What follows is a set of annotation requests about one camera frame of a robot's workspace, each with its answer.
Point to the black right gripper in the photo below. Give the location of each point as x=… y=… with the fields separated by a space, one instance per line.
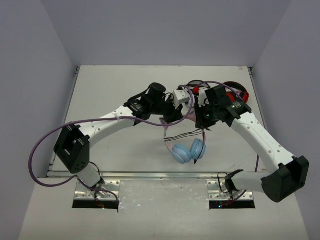
x=201 y=122

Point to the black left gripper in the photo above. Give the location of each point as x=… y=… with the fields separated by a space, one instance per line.
x=172 y=115

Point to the pink blue cat-ear headphones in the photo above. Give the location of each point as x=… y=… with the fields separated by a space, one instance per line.
x=183 y=154

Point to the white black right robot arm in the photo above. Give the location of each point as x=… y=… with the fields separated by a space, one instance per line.
x=285 y=173

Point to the red black headphones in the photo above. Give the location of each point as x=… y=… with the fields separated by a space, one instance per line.
x=236 y=89

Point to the white black headphones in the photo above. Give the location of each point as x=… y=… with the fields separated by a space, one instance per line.
x=198 y=83

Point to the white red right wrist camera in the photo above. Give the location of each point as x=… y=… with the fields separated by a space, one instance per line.
x=200 y=94

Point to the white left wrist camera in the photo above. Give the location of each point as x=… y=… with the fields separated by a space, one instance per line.
x=182 y=97

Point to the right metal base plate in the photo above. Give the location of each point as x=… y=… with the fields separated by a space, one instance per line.
x=218 y=192

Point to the silver aluminium rail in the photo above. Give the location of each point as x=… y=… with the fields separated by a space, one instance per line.
x=147 y=175

